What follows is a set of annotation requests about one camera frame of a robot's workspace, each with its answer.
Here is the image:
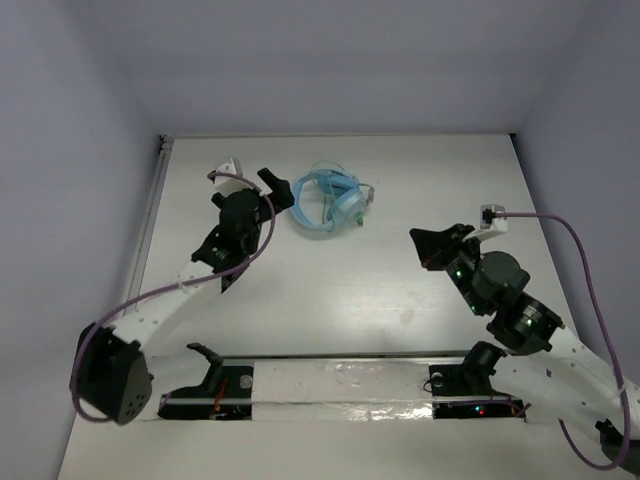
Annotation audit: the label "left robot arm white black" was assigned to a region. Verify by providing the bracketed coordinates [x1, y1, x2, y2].
[69, 164, 295, 426]

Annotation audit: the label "light blue headphones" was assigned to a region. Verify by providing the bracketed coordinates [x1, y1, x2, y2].
[291, 160, 375, 234]

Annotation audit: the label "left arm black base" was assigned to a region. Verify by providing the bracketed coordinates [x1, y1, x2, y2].
[157, 342, 254, 421]

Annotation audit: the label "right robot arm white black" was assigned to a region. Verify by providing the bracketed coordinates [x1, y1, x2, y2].
[409, 224, 639, 475]

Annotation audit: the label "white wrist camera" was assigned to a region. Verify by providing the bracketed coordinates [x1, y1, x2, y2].
[207, 157, 244, 196]
[479, 204, 508, 241]

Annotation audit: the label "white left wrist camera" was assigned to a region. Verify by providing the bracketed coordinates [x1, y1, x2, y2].
[207, 157, 244, 196]

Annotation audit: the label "metal rail with silver tape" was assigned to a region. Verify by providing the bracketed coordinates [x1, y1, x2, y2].
[154, 353, 463, 422]

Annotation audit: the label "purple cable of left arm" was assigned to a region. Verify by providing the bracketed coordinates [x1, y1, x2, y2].
[68, 169, 277, 421]

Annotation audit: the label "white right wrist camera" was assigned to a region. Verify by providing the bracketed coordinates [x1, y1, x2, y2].
[479, 204, 508, 241]

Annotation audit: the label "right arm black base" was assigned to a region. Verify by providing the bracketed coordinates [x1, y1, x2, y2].
[422, 341, 530, 420]

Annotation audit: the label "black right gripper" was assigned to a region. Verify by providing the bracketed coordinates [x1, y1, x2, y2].
[411, 223, 486, 316]

